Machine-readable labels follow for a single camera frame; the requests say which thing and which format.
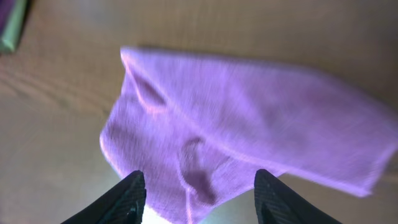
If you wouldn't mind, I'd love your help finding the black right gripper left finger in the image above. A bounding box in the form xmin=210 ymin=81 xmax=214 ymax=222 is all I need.
xmin=62 ymin=170 xmax=146 ymax=224

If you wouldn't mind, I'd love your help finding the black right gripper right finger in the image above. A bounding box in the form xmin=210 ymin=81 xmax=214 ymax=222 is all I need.
xmin=254 ymin=169 xmax=340 ymax=224

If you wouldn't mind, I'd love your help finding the purple microfiber cloth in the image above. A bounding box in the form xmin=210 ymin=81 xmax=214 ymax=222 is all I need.
xmin=100 ymin=47 xmax=397 ymax=223

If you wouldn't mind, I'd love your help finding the folded green cloth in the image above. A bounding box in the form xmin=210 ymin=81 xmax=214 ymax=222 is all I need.
xmin=1 ymin=0 xmax=29 ymax=54

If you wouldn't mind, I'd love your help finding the folded purple cloth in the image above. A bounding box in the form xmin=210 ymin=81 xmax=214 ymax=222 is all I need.
xmin=0 ymin=0 xmax=15 ymax=32

